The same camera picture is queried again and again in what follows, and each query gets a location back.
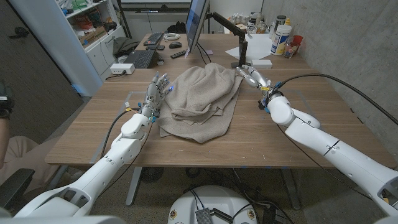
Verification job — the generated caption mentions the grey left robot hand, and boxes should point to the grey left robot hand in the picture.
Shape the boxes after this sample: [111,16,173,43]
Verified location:
[139,71,174,121]

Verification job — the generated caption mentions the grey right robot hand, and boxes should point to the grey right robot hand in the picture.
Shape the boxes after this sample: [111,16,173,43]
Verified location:
[235,64,274,94]

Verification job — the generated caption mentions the person forearm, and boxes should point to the person forearm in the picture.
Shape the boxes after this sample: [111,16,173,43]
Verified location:
[0,117,10,169]

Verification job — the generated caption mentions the beige coat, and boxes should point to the beige coat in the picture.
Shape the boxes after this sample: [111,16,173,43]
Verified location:
[157,62,244,144]

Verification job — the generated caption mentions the small flat white box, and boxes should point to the small flat white box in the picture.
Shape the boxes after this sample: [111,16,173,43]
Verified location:
[251,58,273,69]

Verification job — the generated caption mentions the white paper sheet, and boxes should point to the white paper sheet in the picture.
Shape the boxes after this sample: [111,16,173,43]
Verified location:
[224,33,274,61]

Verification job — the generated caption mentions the black keyboard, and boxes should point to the black keyboard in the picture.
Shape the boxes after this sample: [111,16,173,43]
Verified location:
[142,32,165,47]
[123,49,157,69]

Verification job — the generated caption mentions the white power box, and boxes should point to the white power box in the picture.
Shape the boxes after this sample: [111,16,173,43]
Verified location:
[109,63,136,75]

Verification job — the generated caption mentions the clear glass jar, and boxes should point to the clear glass jar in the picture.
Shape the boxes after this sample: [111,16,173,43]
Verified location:
[283,42,299,59]

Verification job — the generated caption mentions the white wipes canister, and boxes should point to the white wipes canister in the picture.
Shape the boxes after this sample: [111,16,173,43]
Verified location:
[270,24,292,57]

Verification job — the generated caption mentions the black remote control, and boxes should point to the black remote control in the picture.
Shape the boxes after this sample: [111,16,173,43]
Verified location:
[170,49,189,60]

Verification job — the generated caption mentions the olive green jacket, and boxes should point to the olive green jacket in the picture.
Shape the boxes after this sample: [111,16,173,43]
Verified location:
[112,36,141,58]

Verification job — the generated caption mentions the black bag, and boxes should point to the black bag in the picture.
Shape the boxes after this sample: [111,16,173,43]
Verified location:
[167,21,187,34]

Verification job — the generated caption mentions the computer monitor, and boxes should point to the computer monitor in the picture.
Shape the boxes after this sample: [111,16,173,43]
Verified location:
[185,0,211,54]

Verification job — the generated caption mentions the cardboard box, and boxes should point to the cardboard box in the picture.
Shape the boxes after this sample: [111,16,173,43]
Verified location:
[78,26,107,46]

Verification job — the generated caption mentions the grey metal table leg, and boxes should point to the grey metal table leg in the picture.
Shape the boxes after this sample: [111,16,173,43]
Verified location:
[279,167,301,211]
[125,166,144,207]

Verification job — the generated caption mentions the white shelf cabinet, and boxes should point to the white shelf cabinet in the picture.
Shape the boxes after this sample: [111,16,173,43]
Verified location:
[9,0,127,97]

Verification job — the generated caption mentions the white robot torso base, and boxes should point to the white robot torso base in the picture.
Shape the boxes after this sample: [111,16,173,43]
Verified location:
[167,185,258,224]

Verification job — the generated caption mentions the beige trousers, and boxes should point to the beige trousers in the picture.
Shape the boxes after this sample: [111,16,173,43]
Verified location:
[0,136,65,194]

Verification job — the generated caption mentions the black chair armrest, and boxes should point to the black chair armrest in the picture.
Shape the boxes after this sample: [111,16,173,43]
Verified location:
[0,168,35,210]

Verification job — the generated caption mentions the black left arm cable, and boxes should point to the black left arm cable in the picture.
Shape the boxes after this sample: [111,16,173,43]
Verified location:
[99,107,141,160]

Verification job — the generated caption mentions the coiled white cable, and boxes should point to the coiled white cable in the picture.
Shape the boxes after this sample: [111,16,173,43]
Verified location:
[162,32,181,42]

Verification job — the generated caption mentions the black door handle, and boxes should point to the black door handle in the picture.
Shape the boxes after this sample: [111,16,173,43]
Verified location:
[8,26,30,39]

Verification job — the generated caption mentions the black wrist strap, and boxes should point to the black wrist strap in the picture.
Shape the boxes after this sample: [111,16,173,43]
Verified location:
[0,80,15,119]

